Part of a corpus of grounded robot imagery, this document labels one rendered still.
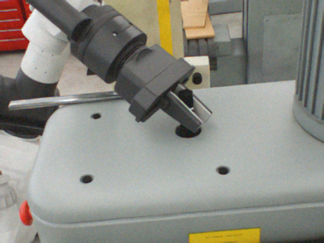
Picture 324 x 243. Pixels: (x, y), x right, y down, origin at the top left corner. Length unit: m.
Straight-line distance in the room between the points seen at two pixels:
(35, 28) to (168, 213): 0.32
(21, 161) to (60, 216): 0.52
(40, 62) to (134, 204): 0.52
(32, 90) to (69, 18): 0.45
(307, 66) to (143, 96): 0.21
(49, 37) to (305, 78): 0.35
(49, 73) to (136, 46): 0.42
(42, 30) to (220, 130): 0.28
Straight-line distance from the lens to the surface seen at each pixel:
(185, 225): 0.57
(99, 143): 0.63
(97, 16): 0.62
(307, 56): 0.60
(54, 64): 1.00
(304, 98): 0.62
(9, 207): 0.99
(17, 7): 5.60
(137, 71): 0.59
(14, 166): 1.08
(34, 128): 1.11
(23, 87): 1.05
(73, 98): 0.74
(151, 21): 2.40
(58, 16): 0.61
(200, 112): 0.62
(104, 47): 0.61
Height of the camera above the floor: 2.26
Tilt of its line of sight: 34 degrees down
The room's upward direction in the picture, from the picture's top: 6 degrees counter-clockwise
